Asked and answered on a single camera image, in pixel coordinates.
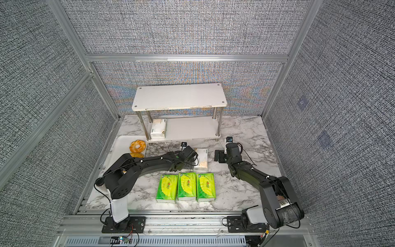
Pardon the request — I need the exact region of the white tissue pack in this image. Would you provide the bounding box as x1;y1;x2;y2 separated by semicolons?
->
150;118;167;139
193;148;208;172

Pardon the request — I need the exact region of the green tissue pack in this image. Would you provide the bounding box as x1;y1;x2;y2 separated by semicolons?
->
196;174;216;202
177;172;196;201
156;175;178;203

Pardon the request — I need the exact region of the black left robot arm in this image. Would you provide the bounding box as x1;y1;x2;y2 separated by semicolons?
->
95;146;198;223

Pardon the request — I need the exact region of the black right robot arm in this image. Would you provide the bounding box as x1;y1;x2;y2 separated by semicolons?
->
214;143;304;232

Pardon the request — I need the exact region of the white two-tier metal shelf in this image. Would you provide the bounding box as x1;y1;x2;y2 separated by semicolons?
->
132;83;227;142

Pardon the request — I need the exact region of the golden oval bread loaf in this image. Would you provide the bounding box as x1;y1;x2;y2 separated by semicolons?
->
130;152;145;158

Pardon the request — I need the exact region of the white plastic tray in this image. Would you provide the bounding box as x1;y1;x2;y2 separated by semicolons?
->
103;135;147;171

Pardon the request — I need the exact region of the glazed ring donut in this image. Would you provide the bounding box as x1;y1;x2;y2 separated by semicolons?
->
129;140;147;153

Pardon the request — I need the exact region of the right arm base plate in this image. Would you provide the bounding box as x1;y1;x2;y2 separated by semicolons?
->
225;216;270;233

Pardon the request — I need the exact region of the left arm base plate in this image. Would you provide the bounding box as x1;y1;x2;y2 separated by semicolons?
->
101;216;147;234

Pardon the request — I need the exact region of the white slotted cable duct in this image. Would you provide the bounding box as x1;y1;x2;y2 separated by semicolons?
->
64;235;247;247

